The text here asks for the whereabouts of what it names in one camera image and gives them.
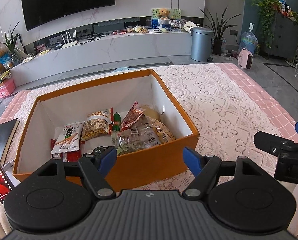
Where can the white snack packet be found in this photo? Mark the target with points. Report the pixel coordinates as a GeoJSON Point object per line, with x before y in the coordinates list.
{"type": "Point", "coordinates": [67, 137]}

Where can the pink checked tablecloth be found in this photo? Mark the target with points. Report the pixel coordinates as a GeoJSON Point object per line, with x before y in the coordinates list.
{"type": "Point", "coordinates": [259, 92]}

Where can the pale round snack packet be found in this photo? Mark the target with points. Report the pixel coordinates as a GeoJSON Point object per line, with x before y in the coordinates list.
{"type": "Point", "coordinates": [150, 111]}

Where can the dark brown snack packet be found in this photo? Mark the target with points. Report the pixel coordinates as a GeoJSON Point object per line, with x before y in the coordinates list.
{"type": "Point", "coordinates": [99, 151]}

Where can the white television console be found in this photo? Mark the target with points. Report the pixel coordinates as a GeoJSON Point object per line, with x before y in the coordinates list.
{"type": "Point", "coordinates": [126, 47]}

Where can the yellow bean snack packet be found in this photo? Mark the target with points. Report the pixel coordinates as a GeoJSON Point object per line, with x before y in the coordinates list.
{"type": "Point", "coordinates": [162, 131]}

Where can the dark grey cabinet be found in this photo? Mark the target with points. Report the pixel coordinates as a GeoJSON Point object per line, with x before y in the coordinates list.
{"type": "Point", "coordinates": [281, 37]}

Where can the clear pale snack packet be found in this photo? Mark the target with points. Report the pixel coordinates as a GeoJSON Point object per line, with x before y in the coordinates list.
{"type": "Point", "coordinates": [144, 137]}

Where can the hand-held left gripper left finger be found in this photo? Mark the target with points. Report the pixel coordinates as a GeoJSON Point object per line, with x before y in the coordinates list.
{"type": "Point", "coordinates": [108, 158]}

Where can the black television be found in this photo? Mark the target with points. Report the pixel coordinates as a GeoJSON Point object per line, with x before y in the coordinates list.
{"type": "Point", "coordinates": [66, 2]}

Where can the potted long-leaf plant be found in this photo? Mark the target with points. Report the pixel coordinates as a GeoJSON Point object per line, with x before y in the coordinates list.
{"type": "Point", "coordinates": [217, 45]}

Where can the orange cardboard box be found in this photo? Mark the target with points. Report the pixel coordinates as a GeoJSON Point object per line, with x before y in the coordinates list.
{"type": "Point", "coordinates": [151, 165]}

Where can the blue water jug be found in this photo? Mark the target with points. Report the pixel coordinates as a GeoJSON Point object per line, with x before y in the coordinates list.
{"type": "Point", "coordinates": [249, 41]}

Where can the wall socket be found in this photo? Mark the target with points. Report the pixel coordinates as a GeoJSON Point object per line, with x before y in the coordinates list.
{"type": "Point", "coordinates": [233, 32]}

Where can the potted grass plant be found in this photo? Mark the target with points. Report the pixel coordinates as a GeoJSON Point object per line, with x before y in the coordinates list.
{"type": "Point", "coordinates": [11, 42]}

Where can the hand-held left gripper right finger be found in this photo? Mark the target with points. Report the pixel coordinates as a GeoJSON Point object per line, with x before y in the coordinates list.
{"type": "Point", "coordinates": [191, 158]}

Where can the white router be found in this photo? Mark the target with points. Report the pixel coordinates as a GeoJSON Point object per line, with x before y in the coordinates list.
{"type": "Point", "coordinates": [70, 43]}

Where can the red-brown snack packet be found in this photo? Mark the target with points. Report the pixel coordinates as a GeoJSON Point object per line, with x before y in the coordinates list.
{"type": "Point", "coordinates": [131, 117]}

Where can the green barcode snack packet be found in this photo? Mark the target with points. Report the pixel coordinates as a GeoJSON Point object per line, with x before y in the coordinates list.
{"type": "Point", "coordinates": [116, 121]}

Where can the grey trash can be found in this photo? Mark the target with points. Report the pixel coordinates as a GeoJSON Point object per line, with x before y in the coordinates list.
{"type": "Point", "coordinates": [201, 45]}

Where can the brown teddy bear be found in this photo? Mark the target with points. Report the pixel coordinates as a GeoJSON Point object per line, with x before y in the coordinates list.
{"type": "Point", "coordinates": [163, 13]}

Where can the red snack packet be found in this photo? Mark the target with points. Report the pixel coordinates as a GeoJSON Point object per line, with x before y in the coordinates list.
{"type": "Point", "coordinates": [71, 156]}

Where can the yellow snack bags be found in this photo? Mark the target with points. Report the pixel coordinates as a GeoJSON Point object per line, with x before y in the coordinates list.
{"type": "Point", "coordinates": [137, 29]}

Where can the black book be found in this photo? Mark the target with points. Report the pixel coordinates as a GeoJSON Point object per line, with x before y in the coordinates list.
{"type": "Point", "coordinates": [5, 137]}

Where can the white kitchen scale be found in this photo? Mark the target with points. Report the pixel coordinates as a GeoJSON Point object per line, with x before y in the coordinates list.
{"type": "Point", "coordinates": [154, 30]}

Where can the pink storage box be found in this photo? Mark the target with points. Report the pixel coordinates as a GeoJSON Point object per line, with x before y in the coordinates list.
{"type": "Point", "coordinates": [6, 88]}

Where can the clear stick snack packet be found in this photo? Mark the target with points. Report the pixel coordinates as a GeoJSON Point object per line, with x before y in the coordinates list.
{"type": "Point", "coordinates": [96, 125]}

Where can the green vegetable snack packet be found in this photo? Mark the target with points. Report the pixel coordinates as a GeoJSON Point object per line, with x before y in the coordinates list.
{"type": "Point", "coordinates": [126, 150]}

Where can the dark cabinet with plants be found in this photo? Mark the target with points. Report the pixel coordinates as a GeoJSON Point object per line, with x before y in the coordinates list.
{"type": "Point", "coordinates": [266, 7]}

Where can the pink space heater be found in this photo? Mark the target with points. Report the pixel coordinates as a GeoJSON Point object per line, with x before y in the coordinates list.
{"type": "Point", "coordinates": [245, 58]}

